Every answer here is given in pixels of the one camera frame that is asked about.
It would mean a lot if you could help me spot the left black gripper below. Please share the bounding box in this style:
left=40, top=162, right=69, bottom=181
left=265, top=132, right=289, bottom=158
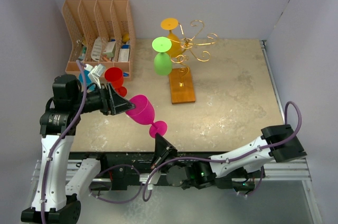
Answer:
left=72, top=82, right=135, bottom=115

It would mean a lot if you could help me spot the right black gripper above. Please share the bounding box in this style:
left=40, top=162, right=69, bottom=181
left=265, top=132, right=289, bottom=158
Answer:
left=150, top=133, right=184, bottom=172

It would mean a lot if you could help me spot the pink plastic wine glass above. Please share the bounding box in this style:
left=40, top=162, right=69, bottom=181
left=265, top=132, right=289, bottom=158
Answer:
left=126, top=95, right=167, bottom=138

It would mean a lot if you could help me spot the red plastic wine glass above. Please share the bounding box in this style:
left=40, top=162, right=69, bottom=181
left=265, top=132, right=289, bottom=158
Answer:
left=105, top=67, right=127, bottom=97

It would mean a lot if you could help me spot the blue plastic wine glass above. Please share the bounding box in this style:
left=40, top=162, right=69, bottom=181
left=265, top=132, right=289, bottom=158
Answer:
left=78, top=70, right=92, bottom=86

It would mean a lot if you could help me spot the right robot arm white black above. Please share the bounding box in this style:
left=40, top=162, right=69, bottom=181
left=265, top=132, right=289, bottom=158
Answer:
left=145, top=123, right=307, bottom=189

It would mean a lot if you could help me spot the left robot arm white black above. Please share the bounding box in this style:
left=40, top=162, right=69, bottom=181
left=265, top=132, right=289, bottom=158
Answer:
left=21, top=74, right=135, bottom=223

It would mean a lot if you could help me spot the green plastic wine glass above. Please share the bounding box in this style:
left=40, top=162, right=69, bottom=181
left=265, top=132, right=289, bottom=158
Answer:
left=152, top=36, right=172, bottom=76

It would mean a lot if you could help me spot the wooden rack base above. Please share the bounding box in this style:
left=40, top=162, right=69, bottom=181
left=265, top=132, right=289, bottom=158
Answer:
left=168, top=68, right=196, bottom=105

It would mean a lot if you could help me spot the orange plastic wine glass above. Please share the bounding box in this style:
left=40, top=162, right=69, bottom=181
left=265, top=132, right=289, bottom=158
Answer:
left=161, top=18, right=182, bottom=58

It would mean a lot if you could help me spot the white blue box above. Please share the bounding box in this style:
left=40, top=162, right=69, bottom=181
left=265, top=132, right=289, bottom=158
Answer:
left=118, top=44, right=130, bottom=62

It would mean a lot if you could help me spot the white medicine box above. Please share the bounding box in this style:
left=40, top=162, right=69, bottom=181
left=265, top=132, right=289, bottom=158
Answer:
left=103, top=41, right=116, bottom=59

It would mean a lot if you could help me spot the white blister pack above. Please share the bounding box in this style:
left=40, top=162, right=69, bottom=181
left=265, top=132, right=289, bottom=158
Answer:
left=90, top=37, right=102, bottom=62

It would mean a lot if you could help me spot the yellow object in organizer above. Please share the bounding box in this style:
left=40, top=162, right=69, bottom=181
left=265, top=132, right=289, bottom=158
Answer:
left=122, top=33, right=130, bottom=43

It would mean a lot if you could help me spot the peach plastic file organizer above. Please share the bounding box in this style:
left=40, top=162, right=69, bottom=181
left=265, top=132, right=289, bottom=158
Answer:
left=62, top=0, right=136, bottom=81

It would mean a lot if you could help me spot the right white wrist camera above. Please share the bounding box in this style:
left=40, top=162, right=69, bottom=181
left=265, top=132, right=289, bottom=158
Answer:
left=139, top=173, right=161, bottom=191

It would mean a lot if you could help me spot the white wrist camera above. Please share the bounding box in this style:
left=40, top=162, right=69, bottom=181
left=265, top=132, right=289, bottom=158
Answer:
left=84, top=63, right=106, bottom=88
left=139, top=173, right=161, bottom=191

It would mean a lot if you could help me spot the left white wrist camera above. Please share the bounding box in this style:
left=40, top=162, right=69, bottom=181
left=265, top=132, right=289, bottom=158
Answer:
left=84, top=63, right=106, bottom=88

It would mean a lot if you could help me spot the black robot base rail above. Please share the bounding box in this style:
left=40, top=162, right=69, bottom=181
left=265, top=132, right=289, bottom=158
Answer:
left=69, top=152, right=265, bottom=192

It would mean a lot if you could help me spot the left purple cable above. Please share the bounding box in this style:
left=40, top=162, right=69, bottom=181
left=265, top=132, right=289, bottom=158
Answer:
left=39, top=59, right=88, bottom=224

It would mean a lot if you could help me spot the gold wire glass rack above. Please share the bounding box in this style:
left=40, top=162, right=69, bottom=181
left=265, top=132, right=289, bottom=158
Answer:
left=170, top=20, right=219, bottom=78

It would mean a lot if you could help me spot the aluminium frame rail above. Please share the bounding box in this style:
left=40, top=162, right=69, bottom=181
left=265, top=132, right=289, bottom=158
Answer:
left=260, top=39, right=323, bottom=224

